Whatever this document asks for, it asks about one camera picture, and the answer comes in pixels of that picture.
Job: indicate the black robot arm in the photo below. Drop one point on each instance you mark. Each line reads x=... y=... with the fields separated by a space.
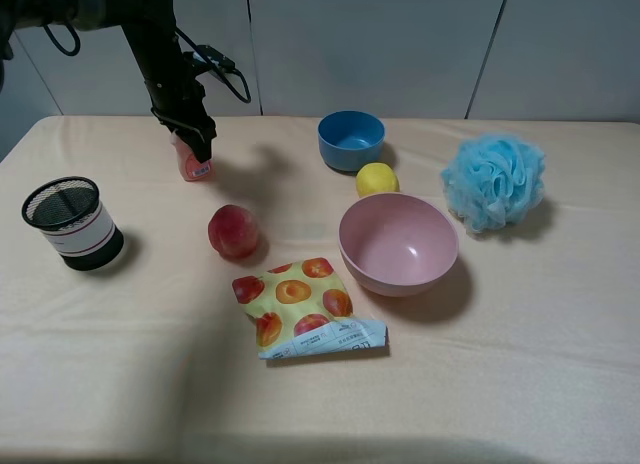
x=151 y=32

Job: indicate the red peach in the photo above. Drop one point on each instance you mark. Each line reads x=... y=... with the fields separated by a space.
x=233 y=232

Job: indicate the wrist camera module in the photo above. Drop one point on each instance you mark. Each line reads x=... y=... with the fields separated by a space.
x=206 y=58

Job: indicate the black mesh pen cup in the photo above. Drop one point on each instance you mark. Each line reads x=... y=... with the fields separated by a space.
x=69 y=213

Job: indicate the pink small bottle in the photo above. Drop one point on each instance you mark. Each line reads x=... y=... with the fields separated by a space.
x=189 y=167

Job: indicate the pink plastic bowl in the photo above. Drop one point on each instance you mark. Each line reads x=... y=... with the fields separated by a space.
x=396 y=245

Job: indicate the yellow lemon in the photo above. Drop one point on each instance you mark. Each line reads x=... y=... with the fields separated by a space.
x=376 y=178

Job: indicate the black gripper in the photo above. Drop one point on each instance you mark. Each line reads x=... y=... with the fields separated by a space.
x=177 y=102

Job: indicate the blue mesh bath sponge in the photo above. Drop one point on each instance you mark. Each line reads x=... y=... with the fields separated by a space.
x=493 y=181

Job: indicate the peach print snack bag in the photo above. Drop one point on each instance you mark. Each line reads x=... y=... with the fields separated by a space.
x=303 y=309

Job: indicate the blue plastic bowl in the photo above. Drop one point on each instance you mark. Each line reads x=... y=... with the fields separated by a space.
x=349 y=140

